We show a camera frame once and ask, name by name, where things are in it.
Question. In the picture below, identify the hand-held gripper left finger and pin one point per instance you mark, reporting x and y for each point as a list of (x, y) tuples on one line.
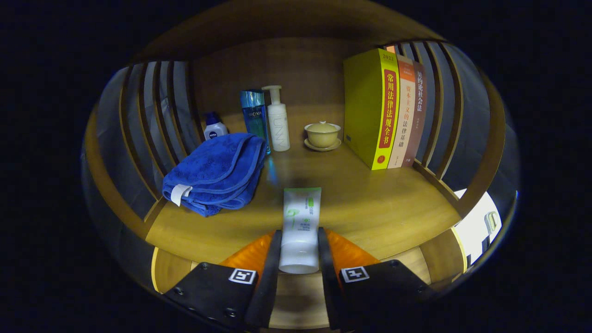
[(270, 286)]

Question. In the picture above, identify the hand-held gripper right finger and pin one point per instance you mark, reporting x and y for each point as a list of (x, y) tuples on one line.
[(329, 291)]

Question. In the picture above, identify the white green tube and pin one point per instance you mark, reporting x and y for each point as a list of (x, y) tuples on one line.
[(300, 222)]

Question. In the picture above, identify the wooden countertop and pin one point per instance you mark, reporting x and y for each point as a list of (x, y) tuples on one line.
[(370, 203)]

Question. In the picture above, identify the white drawer unit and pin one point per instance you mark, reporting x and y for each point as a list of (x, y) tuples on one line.
[(471, 222)]

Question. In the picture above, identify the wooden cabinet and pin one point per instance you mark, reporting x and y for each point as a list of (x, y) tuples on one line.
[(296, 69)]

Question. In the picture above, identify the blue folded towel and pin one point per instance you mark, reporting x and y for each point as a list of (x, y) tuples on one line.
[(217, 171)]

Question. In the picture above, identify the beige lidded teacup with saucer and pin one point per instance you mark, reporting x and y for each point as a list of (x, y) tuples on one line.
[(322, 134)]

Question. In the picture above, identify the white pump bottle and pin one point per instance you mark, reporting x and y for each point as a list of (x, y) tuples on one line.
[(279, 129)]

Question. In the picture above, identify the small blue white bottle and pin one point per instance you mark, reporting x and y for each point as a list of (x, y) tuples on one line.
[(215, 131)]

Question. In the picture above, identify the tall blue bottle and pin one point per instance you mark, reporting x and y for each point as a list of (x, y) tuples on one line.
[(254, 115)]

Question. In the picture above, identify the cream orange book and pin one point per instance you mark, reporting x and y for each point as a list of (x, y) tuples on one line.
[(404, 120)]

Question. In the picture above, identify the thick yellow book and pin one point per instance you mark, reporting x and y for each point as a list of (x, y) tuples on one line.
[(365, 101)]

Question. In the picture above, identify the brown book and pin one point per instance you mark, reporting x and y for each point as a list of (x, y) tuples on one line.
[(418, 115)]

